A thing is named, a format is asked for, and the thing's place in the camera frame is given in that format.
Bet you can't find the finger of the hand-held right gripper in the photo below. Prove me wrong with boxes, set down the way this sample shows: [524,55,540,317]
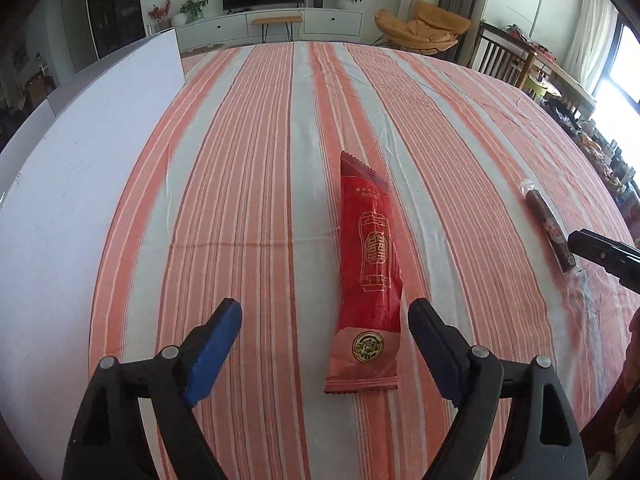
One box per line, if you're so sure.
[567,229,640,292]

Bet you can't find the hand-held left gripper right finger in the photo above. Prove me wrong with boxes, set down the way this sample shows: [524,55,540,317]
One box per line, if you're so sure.
[407,297,588,480]

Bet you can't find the brown sausage stick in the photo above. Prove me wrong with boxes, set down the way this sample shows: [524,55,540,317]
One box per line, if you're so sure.
[519,178,600,336]

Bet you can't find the white door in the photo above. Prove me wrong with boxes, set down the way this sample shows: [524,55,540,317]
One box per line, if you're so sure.
[60,0,88,76]

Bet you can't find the white television cabinet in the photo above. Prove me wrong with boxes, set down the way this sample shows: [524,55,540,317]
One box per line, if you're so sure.
[172,8,363,53]

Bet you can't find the green plant in vase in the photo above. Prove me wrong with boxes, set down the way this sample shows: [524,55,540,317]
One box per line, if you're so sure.
[180,0,212,22]

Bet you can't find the orange lounge chair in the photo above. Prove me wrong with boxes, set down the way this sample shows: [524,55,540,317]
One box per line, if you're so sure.
[374,0,472,56]

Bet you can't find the white curtain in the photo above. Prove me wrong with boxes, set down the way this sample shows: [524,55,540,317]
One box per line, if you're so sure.
[562,0,618,93]

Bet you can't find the red flowers in vase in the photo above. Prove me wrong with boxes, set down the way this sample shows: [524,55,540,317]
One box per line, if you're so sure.
[148,0,173,31]

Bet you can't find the orange striped tablecloth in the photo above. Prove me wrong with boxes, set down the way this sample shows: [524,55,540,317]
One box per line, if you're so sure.
[90,42,640,480]

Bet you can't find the long red snack packet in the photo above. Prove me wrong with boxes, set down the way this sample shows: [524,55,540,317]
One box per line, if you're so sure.
[324,150,405,395]

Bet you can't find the wicker basket of snacks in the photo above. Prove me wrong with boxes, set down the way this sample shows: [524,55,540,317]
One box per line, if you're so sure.
[577,130,608,158]

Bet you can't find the lime green stool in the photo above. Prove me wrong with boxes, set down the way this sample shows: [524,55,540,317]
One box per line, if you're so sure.
[527,80,561,102]

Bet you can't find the dark bookshelf cabinet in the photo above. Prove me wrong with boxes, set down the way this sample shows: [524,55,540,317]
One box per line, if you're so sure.
[85,0,141,58]

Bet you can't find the white cardboard box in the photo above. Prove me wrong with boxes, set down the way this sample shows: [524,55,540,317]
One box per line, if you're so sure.
[0,29,186,461]

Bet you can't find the clear bowl with dark items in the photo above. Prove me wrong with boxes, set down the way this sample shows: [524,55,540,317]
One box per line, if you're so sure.
[547,97,581,126]

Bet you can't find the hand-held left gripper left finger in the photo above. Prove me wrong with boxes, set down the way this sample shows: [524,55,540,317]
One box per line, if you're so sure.
[62,297,243,480]

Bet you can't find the group of bottles and jars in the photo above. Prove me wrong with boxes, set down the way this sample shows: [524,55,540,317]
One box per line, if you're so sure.
[597,135,636,196]

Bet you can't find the wooden bench stool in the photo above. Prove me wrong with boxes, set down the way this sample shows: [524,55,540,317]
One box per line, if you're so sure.
[251,15,304,43]

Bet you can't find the dark-framed window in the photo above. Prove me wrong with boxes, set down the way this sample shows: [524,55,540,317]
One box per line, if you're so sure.
[592,15,640,171]

